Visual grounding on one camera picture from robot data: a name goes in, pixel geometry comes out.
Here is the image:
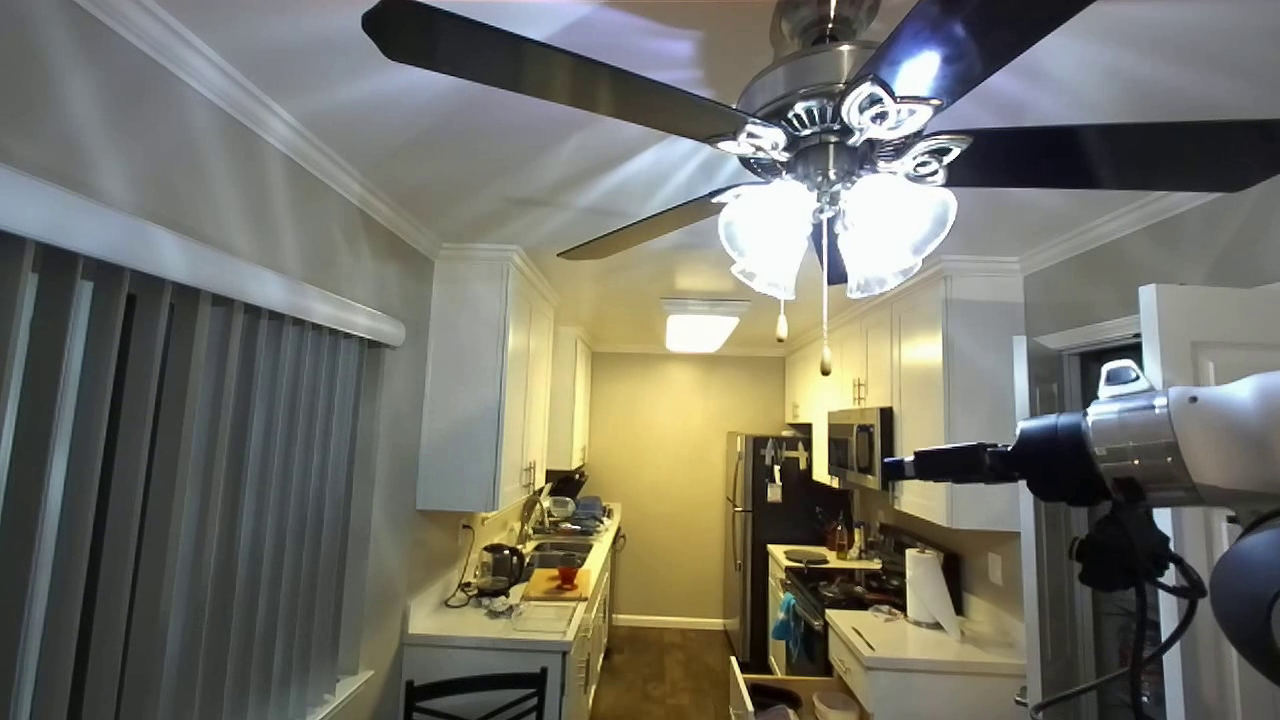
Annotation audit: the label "long white kitchen counter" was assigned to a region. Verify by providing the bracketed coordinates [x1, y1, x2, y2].
[399, 502, 630, 720]

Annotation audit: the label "grey vertical window blinds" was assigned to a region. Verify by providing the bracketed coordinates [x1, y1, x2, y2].
[0, 227, 390, 720]

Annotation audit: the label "white blinds valance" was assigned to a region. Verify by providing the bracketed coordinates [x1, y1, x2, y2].
[0, 159, 410, 353]

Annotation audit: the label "black over-range microwave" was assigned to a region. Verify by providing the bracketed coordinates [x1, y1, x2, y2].
[825, 403, 900, 498]

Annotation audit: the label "short white kitchen counter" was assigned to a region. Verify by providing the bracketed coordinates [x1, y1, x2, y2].
[825, 604, 1032, 720]

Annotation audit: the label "narrow white upper cabinet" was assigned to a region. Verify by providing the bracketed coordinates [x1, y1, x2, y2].
[545, 326, 601, 473]

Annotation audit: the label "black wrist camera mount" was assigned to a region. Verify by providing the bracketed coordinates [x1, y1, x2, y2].
[1072, 493, 1182, 597]

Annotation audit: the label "long fan pull chain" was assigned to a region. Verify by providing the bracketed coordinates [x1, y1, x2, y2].
[815, 211, 836, 379]

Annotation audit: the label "rectangular ceiling light panel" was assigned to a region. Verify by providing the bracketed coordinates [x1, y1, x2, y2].
[659, 307, 744, 361]

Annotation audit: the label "blue hanging towel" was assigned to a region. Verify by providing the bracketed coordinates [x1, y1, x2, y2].
[772, 589, 807, 661]

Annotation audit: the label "dark ceiling fan blade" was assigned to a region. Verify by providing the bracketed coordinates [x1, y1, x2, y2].
[552, 184, 738, 264]
[856, 0, 1100, 119]
[938, 118, 1280, 198]
[358, 0, 754, 150]

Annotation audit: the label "white upper cabinet row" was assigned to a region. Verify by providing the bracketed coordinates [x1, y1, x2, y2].
[781, 255, 1032, 538]

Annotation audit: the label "white crown molding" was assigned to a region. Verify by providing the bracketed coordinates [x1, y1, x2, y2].
[71, 0, 448, 259]

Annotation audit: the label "large white upper cabinet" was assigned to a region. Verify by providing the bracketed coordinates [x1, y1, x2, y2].
[413, 243, 559, 520]

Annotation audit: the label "kitchen stove range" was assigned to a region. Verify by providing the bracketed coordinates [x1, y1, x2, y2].
[766, 538, 887, 680]

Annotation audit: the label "dark cooking pot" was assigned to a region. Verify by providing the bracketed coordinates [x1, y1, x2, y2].
[469, 538, 534, 599]

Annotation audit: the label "black countertop appliance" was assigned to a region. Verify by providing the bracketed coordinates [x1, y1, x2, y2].
[542, 466, 591, 503]

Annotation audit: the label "black refrigerator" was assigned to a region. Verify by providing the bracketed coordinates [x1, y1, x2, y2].
[724, 424, 840, 674]

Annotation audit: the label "white interior door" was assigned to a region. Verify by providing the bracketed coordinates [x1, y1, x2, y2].
[1138, 281, 1280, 720]

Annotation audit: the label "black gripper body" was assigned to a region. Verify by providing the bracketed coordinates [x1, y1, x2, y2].
[1010, 412, 1111, 507]

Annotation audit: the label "yellow cutting board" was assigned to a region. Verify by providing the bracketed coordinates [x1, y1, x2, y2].
[524, 566, 591, 604]

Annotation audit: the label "chrome ceiling fan motor housing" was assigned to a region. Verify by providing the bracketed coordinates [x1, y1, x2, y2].
[716, 0, 978, 194]

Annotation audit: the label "frosted glass lamp shade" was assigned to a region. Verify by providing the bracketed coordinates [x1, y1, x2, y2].
[713, 177, 819, 303]
[836, 167, 964, 303]

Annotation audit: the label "white paper towel roll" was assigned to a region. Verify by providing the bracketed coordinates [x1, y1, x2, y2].
[906, 540, 964, 631]

